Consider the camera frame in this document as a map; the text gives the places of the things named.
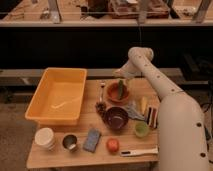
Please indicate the yellow plastic tray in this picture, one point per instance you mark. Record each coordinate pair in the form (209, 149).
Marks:
(58, 97)

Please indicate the dark purple bowl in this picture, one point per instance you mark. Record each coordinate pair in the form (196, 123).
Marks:
(116, 118)

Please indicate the yellow banana piece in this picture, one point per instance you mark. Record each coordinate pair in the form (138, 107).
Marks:
(144, 102)

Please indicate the white paper cup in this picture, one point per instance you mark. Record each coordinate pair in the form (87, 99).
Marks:
(45, 138)

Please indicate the brown pine cone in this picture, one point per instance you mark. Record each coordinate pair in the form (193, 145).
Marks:
(100, 108)

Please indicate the red apple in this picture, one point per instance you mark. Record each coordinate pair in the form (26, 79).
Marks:
(112, 145)

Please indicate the striped black red block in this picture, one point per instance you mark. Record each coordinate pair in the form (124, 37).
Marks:
(152, 117)

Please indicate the grey cloth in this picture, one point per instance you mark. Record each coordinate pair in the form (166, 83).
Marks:
(132, 111)

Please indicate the white handled brush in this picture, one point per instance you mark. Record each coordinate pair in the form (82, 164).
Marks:
(130, 153)

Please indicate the green pepper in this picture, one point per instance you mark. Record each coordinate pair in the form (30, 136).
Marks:
(120, 89)

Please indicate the orange clay bowl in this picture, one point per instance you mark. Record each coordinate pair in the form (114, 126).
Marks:
(112, 93)

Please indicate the wooden table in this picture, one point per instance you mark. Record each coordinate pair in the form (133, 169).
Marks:
(59, 157)

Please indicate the small green cup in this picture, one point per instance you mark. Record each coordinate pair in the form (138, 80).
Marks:
(141, 129)

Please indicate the blue sponge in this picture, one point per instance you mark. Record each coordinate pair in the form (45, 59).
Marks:
(92, 140)

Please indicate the metal cup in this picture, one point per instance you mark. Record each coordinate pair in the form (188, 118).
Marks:
(70, 142)

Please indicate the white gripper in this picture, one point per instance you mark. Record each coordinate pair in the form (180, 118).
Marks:
(122, 73)

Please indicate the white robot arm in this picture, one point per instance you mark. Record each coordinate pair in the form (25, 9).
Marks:
(181, 134)

